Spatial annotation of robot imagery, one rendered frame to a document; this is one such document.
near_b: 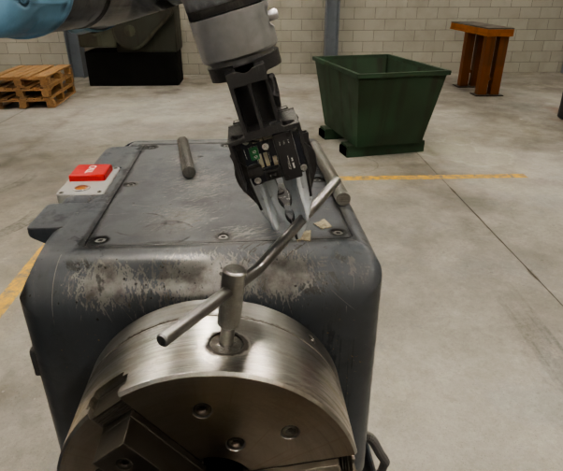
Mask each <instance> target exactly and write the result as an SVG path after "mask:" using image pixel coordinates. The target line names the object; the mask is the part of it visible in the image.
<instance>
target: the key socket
mask: <svg viewBox="0 0 563 471"><path fill-rule="evenodd" d="M219 342H220V335H217V336H215V337H213V338H212V339H211V341H210V342H209V346H210V347H211V348H212V349H213V350H215V351H217V352H220V353H225V354H231V353H236V352H238V351H240V350H241V349H242V347H243V344H242V342H241V340H240V339H239V338H238V337H236V336H234V342H235V343H236V344H235V345H234V346H233V347H232V348H231V349H230V350H227V349H224V348H222V347H220V346H218V345H217V344H218V343H219Z"/></svg>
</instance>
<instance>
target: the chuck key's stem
mask: <svg viewBox="0 0 563 471"><path fill-rule="evenodd" d="M246 272H247V271H246V269H245V268H244V267H243V266H241V265H239V264H228V265H226V266H225V267H224V268H223V274H222V284H221V288H222V287H226V288H228V289H230V290H231V291H232V293H233V296H232V297H231V298H229V299H228V300H227V301H225V302H224V303H223V304H221V305H220V306H219V312H218V321H217V322H218V325H219V326H220V327H221V334H220V342H219V343H218V344H217V345H218V346H220V347H222V348H224V349H227V350H230V349H231V348H232V347H233V346H234V345H235V344H236V343H235V342H234V336H235V329H236V328H238V327H239V325H240V317H241V310H242V302H243V294H244V287H245V279H246Z"/></svg>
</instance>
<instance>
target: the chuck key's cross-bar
mask: <svg viewBox="0 0 563 471"><path fill-rule="evenodd" d="M340 184H341V179H340V177H337V176H335V177H333V178H332V179H331V180H330V181H329V182H328V184H327V185H326V186H325V187H324V188H323V189H322V190H321V191H320V192H319V193H318V195H317V196H316V197H315V198H314V199H313V200H312V201H311V206H310V215H309V219H310V218H311V217H312V215H313V214H314V213H315V212H316V211H317V210H318V209H319V207H320V206H321V205H322V204H323V203H324V202H325V200H326V199H327V198H328V197H329V196H330V195H331V194H332V192H334V191H335V190H336V189H337V188H338V186H339V185H340ZM305 224H306V221H305V220H304V219H303V217H302V215H299V216H298V217H297V218H296V219H295V220H294V221H293V222H292V223H291V224H290V226H289V227H288V228H287V229H286V230H285V231H284V232H283V233H282V234H281V236H280V237H279V238H278V239H277V240H276V241H275V242H274V243H273V244H272V245H271V247H270V248H269V249H268V250H267V251H266V252H265V253H264V254H263V255H262V257H261V258H260V259H259V260H258V261H257V262H256V263H255V264H254V265H253V266H252V267H250V268H249V269H248V270H246V271H247V272H246V279H245V286H247V285H248V284H249V283H250V282H252V281H253V280H254V279H256V278H257V277H259V276H260V275H261V274H262V273H263V272H264V271H265V270H266V269H267V267H268V266H269V265H270V264H271V263H272V262H273V260H274V259H275V258H276V257H277V256H278V255H279V254H280V252H281V251H282V250H283V249H284V248H285V247H286V245H287V244H288V243H289V242H290V241H291V240H292V239H293V237H294V236H295V235H296V234H297V233H298V232H299V230H300V229H301V228H302V227H303V226H304V225H305ZM232 296H233V293H232V291H231V290H230V289H228V288H226V287H222V288H221V289H220V290H219V291H218V292H216V293H214V294H213V295H212V296H210V297H209V298H207V299H206V300H205V301H203V302H202V303H201V304H199V305H198V306H196V307H195V308H193V309H192V310H190V311H189V312H188V313H186V314H185V315H183V316H182V317H181V318H179V319H178V320H176V321H175V322H173V323H172V324H170V325H169V326H168V327H167V328H166V329H165V330H163V331H162V332H160V333H159V334H158V335H157V336H156V339H157V342H158V344H159V345H160V346H162V347H167V346H168V345H169V344H170V343H172V342H173V341H174V340H176V339H177V338H178V337H180V336H181V335H183V334H184V333H185V332H186V331H188V330H189V329H190V328H192V327H193V326H194V325H196V324H197V323H198V322H200V321H201V320H202V319H204V318H205V317H206V316H208V315H209V314H210V313H211V312H212V311H213V310H215V309H216V308H217V307H219V306H220V305H221V304H223V303H224V302H225V301H227V300H228V299H229V298H231V297H232Z"/></svg>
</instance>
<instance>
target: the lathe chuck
mask: <svg viewBox="0 0 563 471"><path fill-rule="evenodd" d="M217 321H218V316H206V317H205V318H204V319H202V320H201V321H200V322H198V323H197V324H196V325H194V326H193V327H192V328H190V329H189V330H188V331H186V332H185V333H184V334H183V335H181V336H180V337H178V338H177V339H176V340H174V341H173V342H172V343H170V344H169V345H168V346H167V347H162V346H160V345H159V344H158V342H157V339H156V336H157V335H158V334H159V333H160V332H162V331H163V330H165V329H166V328H167V327H168V326H169V325H170V324H172V323H173V322H175V321H170V322H167V323H163V324H160V325H157V326H154V327H152V328H150V329H148V330H146V331H143V332H141V333H139V334H137V335H134V336H133V337H131V338H129V339H128V340H126V341H124V342H123V343H122V344H121V345H120V346H118V347H117V348H116V349H115V350H113V351H112V352H111V353H110V354H109V355H108V356H107V357H106V358H105V359H104V360H103V361H102V362H101V363H100V365H99V366H98V367H97V368H96V369H95V370H94V372H93V374H92V376H91V377H90V379H89V381H88V383H87V386H86V388H85V391H84V393H83V396H82V397H81V400H80V403H79V407H78V409H77V412H76V414H75V417H74V420H73V421H72V424H71V426H70V429H69V432H68V434H67V437H66V439H65V443H64V445H63V448H62V450H61V453H60V456H59V460H58V464H57V471H102V470H100V469H99V468H98V467H96V466H95V465H93V461H94V456H95V453H96V450H97V447H98V444H99V441H100V437H101V435H102V432H103V429H104V428H105V427H103V425H101V424H100V423H98V421H94V420H93V416H94V413H95V410H93V407H94V403H96V402H97V401H99V398H100V396H101V395H103V394H104V393H106V392H107V391H109V390H110V389H112V388H113V387H115V386H116V385H118V384H119V383H120V382H122V381H123V380H125V379H126V382H125V384H123V385H122V386H120V387H119V390H118V396H119V398H120V399H122V400H123V401H124V402H125V403H126V404H127V405H129V406H130V407H131V408H133V409H134V410H135V411H137V412H138V413H139V414H140V415H142V416H143V417H144V418H146V419H147V420H148V421H150V422H151V423H152V424H154V425H155V426H156V427H158V428H159V429H160V430H161V431H163V432H164V433H165V434H167V435H168V436H170V437H171V438H172V439H173V440H175V441H176V442H177V443H179V444H180V445H181V446H182V447H184V448H185V449H186V450H188V451H189V452H191V453H192V454H193V455H194V456H195V457H196V458H197V459H201V458H204V463H203V464H204V465H205V466H206V467H207V469H206V471H242V465H244V466H246V467H247V468H248V469H249V470H257V469H264V468H270V467H276V466H283V465H288V464H301V463H306V462H313V461H320V460H325V459H332V458H339V457H344V456H351V455H352V458H353V469H354V471H358V470H356V468H355V464H354V461H355V458H354V456H355V454H356V453H357V449H356V445H355V442H354V435H353V431H352V427H351V424H350V420H349V416H348V412H347V408H346V405H345V401H344V397H343V393H342V389H341V387H340V385H339V381H338V379H337V377H336V375H335V373H334V372H333V370H332V368H331V367H330V366H329V364H328V363H327V362H326V361H325V359H324V358H323V357H322V356H321V355H320V354H319V353H318V352H317V351H316V350H315V349H313V348H312V347H311V346H310V345H308V344H307V343H305V342H304V341H303V340H301V339H299V338H298V337H296V336H294V335H292V334H290V333H288V332H286V331H284V330H282V329H280V328H278V327H275V326H272V325H269V324H266V323H263V322H260V321H253V320H248V319H242V318H240V325H239V327H238V328H236V329H235V336H236V337H238V338H239V339H240V340H241V342H242V344H243V347H242V349H241V350H240V351H238V352H236V353H231V354H225V353H220V352H217V351H215V350H213V349H212V348H211V347H210V346H209V342H210V341H211V339H212V338H213V337H215V336H217V335H220V334H221V327H220V326H219V325H218V322H217Z"/></svg>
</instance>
